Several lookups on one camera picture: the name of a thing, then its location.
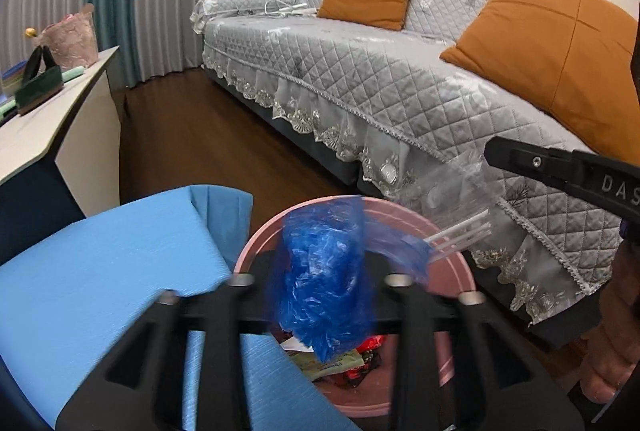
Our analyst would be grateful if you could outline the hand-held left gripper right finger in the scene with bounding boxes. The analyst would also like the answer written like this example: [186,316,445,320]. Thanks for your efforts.
[362,250,586,431]

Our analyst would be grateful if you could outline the clear zip bags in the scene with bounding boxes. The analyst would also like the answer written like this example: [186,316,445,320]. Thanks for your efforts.
[410,148,498,264]

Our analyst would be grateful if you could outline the stack of bowls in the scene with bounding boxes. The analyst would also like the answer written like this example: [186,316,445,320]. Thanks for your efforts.
[0,60,28,94]

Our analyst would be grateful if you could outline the person's right hand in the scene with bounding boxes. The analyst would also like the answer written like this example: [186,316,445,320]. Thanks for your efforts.
[581,238,640,407]

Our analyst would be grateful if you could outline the white coffee table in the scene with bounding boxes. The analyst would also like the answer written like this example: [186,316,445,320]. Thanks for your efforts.
[0,45,126,237]

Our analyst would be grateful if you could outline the grey quilted sofa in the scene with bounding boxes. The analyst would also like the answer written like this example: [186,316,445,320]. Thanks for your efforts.
[190,0,640,352]

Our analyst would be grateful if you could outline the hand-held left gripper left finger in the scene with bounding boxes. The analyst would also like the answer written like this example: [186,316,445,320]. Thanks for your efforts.
[55,250,284,431]

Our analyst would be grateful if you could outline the pink plastic basin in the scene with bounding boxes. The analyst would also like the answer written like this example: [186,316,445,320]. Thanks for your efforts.
[231,195,476,418]

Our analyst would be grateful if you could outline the red plastic bag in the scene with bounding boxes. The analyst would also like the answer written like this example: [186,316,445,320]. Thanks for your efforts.
[345,333,386,387]

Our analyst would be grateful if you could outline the pink lace basket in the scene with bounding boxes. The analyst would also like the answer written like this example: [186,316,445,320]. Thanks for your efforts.
[39,4,100,68]

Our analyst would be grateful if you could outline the white cables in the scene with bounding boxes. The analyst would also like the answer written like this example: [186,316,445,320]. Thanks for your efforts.
[232,0,318,19]

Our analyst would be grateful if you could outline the blue plastic bag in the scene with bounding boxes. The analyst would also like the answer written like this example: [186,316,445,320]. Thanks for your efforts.
[270,195,433,364]

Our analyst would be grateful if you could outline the green snack packet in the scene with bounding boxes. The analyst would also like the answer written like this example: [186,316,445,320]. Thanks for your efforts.
[300,348,366,382]

